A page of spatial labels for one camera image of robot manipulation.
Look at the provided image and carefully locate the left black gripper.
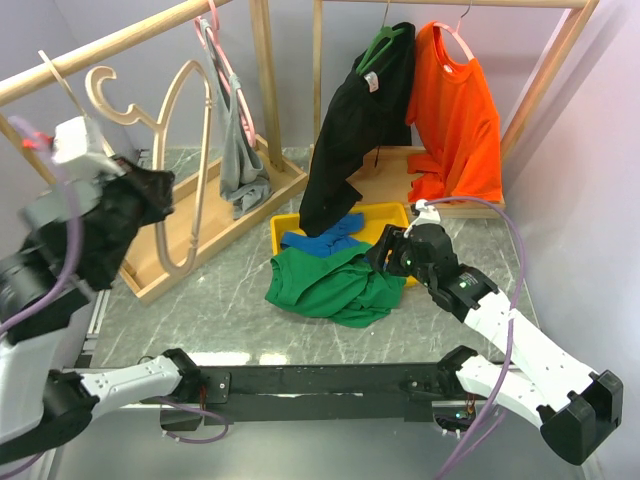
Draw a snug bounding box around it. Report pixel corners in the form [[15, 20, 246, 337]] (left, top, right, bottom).
[[87, 150, 178, 281]]

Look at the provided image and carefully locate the green tank top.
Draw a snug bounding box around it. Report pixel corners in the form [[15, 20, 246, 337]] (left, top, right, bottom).
[[265, 242, 406, 328]]

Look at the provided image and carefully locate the wooden hanger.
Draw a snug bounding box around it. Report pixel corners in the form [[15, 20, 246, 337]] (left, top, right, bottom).
[[85, 60, 213, 277], [38, 50, 114, 156]]

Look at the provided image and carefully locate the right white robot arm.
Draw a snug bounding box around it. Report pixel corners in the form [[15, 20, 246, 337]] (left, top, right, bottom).
[[366, 223, 623, 466]]

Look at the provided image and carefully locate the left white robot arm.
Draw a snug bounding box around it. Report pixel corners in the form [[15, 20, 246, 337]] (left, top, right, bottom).
[[1, 157, 202, 464]]

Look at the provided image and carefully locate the grey tank top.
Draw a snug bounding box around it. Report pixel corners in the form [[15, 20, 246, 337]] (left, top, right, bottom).
[[197, 17, 274, 221]]

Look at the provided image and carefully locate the pink hanger left rack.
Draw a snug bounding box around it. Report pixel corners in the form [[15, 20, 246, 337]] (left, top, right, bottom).
[[194, 0, 257, 148]]

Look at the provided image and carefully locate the pink hanger rack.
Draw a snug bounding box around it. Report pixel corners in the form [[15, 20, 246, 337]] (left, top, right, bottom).
[[194, 0, 257, 148], [434, 0, 475, 61]]

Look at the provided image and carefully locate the green hanger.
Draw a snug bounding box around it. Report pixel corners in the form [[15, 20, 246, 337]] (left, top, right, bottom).
[[355, 1, 406, 75]]

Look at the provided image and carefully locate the pink hanger right rack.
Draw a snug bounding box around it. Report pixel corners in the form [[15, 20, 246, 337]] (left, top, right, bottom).
[[434, 0, 475, 61]]

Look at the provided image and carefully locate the blue garment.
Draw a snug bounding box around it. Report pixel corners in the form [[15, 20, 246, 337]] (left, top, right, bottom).
[[277, 212, 384, 259]]

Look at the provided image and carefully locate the left wooden clothes rack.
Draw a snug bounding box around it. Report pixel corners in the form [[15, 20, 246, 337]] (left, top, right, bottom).
[[1, 1, 307, 303]]

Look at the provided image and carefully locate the wooden clothes rack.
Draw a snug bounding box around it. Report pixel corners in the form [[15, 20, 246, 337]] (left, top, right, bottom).
[[1, 1, 307, 303], [312, 0, 599, 206]]

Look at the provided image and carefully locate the right wooden clothes rack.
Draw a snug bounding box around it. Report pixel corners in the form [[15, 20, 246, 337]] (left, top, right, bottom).
[[312, 0, 599, 206]]

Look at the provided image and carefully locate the orange t-shirt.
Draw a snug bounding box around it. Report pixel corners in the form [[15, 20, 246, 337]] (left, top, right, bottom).
[[405, 22, 502, 203]]

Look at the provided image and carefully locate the black t-shirt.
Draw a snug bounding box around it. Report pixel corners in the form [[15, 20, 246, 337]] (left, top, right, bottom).
[[299, 22, 416, 237]]

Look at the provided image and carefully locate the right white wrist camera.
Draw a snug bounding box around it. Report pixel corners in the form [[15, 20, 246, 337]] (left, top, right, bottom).
[[403, 199, 441, 238]]

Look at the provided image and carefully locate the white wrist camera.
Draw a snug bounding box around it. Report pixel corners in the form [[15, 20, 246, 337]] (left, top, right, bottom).
[[403, 199, 441, 238], [20, 116, 126, 179]]

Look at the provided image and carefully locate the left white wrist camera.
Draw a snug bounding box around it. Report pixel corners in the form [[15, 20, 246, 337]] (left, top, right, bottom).
[[20, 116, 126, 179]]

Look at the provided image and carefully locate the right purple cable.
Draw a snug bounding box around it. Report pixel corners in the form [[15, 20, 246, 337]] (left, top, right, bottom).
[[429, 195, 526, 480]]

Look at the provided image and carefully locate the purple cable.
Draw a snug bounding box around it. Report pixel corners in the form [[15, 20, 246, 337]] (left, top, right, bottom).
[[429, 195, 526, 480], [0, 115, 231, 480]]

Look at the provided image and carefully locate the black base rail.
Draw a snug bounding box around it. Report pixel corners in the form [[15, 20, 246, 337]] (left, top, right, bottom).
[[166, 363, 471, 423]]

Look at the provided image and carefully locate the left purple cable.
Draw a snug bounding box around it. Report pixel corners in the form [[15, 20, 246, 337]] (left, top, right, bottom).
[[0, 115, 231, 480]]

